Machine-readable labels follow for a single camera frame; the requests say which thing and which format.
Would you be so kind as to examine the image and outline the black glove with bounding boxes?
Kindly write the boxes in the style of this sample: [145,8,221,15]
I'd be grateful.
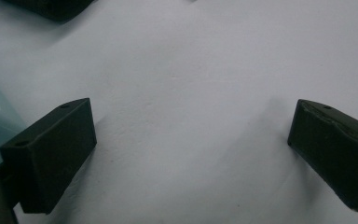
[3,0,96,22]

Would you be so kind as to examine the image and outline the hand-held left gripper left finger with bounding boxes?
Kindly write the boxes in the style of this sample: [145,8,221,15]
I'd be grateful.
[0,97,98,215]

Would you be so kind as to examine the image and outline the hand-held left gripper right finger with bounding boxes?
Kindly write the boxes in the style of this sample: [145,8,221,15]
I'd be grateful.
[287,98,358,214]

